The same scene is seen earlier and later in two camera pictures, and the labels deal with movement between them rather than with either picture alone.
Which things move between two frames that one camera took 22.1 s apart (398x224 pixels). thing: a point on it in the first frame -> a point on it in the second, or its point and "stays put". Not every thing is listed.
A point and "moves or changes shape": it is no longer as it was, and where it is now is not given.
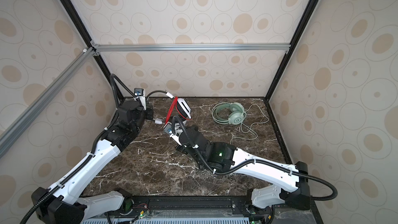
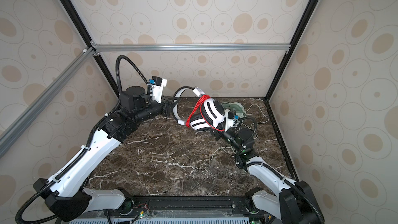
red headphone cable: (174, 103) moves or changes shape
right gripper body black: (180, 149) -> (231, 137)
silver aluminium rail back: (190, 47) stays put
